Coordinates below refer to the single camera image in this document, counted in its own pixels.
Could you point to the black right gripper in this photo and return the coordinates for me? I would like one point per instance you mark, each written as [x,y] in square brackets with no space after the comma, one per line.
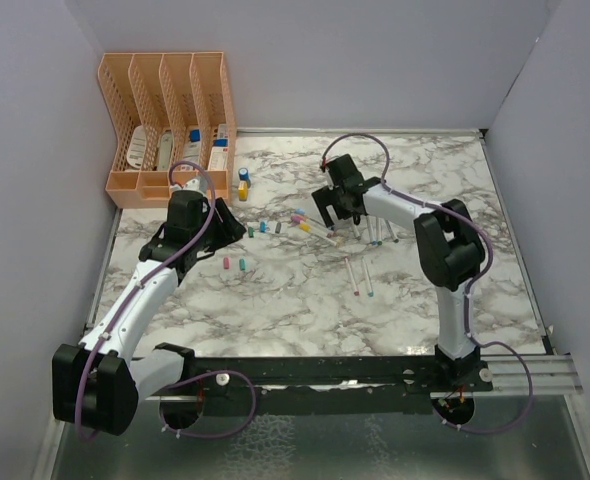
[325,198]

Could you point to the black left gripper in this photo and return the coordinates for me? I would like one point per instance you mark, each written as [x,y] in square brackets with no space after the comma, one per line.
[228,227]

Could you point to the green cap marker pen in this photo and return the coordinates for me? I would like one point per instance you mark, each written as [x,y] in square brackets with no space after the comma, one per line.
[378,231]

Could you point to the dark green cap marker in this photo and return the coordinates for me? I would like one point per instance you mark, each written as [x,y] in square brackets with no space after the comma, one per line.
[391,231]

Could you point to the pink cap marker pen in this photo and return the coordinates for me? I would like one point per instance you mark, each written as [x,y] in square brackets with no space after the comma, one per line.
[351,276]

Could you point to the teal cap marker pen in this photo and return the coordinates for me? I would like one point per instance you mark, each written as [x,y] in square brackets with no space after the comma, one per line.
[367,278]

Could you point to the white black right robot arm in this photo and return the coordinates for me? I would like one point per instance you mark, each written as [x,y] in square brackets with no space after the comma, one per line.
[449,248]

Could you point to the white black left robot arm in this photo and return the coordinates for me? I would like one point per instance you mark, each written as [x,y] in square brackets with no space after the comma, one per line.
[135,320]

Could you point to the blue cap marker pen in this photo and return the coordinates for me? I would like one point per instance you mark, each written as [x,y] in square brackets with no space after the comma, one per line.
[302,214]

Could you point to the yellow cap marker pen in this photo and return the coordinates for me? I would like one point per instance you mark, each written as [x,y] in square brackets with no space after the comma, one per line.
[318,233]

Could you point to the yellow small box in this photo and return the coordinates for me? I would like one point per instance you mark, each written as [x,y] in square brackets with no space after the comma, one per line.
[243,191]

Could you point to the blue white small bottle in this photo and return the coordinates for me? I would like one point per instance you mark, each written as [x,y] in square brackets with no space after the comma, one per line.
[244,176]

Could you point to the red white box in organizer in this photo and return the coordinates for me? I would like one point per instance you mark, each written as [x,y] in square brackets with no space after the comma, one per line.
[219,149]

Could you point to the blue white box in organizer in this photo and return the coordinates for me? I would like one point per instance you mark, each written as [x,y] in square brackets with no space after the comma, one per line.
[192,147]

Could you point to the white device in organizer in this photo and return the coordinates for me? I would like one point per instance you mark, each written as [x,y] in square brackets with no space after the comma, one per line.
[164,151]

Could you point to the white paper card in organizer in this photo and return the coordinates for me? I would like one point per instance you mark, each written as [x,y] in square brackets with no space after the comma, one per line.
[136,150]

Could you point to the peach plastic file organizer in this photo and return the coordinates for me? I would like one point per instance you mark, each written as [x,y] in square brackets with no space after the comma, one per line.
[166,107]

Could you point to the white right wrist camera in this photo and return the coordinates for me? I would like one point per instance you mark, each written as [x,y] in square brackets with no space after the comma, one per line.
[325,167]

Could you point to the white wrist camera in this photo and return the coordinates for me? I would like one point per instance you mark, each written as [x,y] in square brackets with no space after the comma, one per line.
[197,184]
[325,167]

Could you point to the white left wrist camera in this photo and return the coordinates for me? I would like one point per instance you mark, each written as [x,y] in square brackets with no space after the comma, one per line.
[197,184]

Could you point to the black metal base rail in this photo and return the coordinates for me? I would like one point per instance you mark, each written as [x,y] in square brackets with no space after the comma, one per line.
[238,386]

